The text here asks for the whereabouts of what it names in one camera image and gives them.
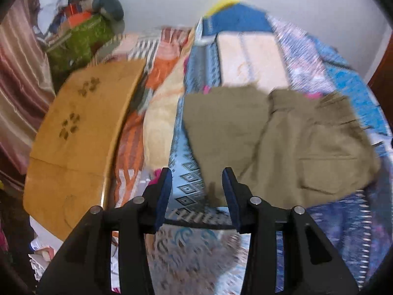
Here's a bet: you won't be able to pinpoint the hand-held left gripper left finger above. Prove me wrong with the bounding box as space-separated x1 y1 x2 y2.
37 167 173 295

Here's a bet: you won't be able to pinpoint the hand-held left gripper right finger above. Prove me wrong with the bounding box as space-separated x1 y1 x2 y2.
221 167 358 295

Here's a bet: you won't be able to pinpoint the olive green pants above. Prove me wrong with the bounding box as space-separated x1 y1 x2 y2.
182 86 381 209

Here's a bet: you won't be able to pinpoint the orange striped blanket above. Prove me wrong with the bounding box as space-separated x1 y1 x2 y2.
104 26 197 209

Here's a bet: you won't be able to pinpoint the wooden headboard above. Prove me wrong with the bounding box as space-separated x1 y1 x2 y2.
23 58 148 242

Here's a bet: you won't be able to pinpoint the scattered white papers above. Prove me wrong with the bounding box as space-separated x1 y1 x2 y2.
29 215 65 280

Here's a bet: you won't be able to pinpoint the blue patchwork bedsheet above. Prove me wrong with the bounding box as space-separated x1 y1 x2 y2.
144 3 393 295

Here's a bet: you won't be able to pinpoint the green patterned bag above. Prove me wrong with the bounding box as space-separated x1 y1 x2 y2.
46 14 115 74

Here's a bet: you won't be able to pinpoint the striped brown curtain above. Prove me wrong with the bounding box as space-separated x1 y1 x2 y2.
0 0 56 191

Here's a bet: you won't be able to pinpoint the yellow object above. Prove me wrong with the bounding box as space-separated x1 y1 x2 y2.
206 0 243 16

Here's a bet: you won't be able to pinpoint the orange box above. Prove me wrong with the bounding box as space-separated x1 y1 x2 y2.
63 3 93 28

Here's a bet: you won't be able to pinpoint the grey bundled cloth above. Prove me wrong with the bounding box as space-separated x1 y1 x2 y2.
68 0 125 22

